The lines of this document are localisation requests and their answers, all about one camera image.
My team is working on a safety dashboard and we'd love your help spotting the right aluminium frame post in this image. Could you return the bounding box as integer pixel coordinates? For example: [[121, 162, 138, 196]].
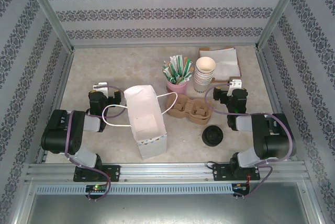
[[255, 0, 306, 50]]

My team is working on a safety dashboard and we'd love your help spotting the aluminium back rail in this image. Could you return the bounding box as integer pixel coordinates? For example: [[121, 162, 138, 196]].
[[72, 42, 259, 50]]

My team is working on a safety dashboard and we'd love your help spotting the slotted grey cable duct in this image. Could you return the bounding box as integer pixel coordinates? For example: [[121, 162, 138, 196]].
[[35, 183, 233, 195]]

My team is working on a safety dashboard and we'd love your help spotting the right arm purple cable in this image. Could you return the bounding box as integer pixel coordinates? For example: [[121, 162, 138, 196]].
[[205, 83, 294, 201]]

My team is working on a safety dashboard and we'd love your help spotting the white napkin stack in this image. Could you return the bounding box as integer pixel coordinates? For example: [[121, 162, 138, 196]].
[[199, 48, 241, 80]]

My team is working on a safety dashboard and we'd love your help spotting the left aluminium side rail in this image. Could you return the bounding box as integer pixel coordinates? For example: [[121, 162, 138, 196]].
[[35, 48, 76, 164]]

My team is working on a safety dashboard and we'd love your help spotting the black mount plate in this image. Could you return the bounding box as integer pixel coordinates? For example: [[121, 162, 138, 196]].
[[73, 165, 121, 183], [212, 163, 261, 182]]

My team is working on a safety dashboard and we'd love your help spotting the right aluminium side rail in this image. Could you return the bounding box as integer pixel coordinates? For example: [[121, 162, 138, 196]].
[[255, 48, 299, 162]]

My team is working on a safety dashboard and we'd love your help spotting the controller board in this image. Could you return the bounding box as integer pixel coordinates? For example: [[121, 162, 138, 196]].
[[232, 183, 250, 192], [85, 184, 108, 193]]

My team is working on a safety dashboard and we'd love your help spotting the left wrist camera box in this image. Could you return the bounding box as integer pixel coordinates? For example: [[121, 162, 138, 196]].
[[93, 82, 109, 99]]

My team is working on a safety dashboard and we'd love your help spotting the right controller board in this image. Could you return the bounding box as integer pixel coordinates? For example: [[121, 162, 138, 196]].
[[232, 183, 250, 192]]

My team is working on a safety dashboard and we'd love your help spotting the brown cardboard napkin tray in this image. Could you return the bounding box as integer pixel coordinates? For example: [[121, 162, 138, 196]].
[[198, 47, 243, 83]]

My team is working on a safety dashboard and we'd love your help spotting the stack of black lids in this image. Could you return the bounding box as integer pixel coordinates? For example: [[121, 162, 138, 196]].
[[203, 125, 225, 147]]

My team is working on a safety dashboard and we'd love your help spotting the right black mount plate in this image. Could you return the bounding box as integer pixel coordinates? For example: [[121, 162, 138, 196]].
[[212, 163, 261, 182]]

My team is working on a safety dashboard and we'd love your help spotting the aluminium side rail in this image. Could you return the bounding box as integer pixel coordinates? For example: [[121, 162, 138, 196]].
[[255, 48, 299, 162], [35, 48, 76, 164]]

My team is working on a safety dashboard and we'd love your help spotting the left black mount plate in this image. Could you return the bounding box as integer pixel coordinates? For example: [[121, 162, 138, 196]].
[[73, 165, 121, 183]]

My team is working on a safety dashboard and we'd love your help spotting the patterned paper bag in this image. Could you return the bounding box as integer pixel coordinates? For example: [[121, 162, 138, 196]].
[[102, 84, 178, 160]]

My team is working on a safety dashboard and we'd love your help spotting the left aluminium frame post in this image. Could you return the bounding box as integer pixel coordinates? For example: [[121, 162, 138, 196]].
[[22, 0, 75, 52]]

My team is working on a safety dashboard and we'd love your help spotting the left controller board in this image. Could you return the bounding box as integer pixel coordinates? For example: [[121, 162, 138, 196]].
[[85, 184, 108, 193]]

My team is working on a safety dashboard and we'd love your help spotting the grey metal shelf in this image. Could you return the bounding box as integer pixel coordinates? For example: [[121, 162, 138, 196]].
[[25, 182, 321, 224]]

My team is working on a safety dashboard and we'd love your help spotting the cardboard cup carrier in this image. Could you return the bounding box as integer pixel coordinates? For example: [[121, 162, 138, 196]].
[[166, 94, 211, 124]]

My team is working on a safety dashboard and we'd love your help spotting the aluminium frame post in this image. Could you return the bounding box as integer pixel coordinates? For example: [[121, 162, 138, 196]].
[[22, 0, 75, 52], [255, 0, 306, 50]]

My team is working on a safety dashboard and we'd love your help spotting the stack of paper cups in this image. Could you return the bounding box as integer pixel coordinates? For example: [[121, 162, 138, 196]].
[[193, 57, 217, 95]]

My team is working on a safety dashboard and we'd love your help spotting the pink holder cup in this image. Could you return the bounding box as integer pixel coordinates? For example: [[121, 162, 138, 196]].
[[166, 80, 188, 96]]

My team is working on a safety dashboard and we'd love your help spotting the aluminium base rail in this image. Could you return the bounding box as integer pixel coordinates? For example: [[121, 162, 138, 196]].
[[25, 163, 307, 183]]

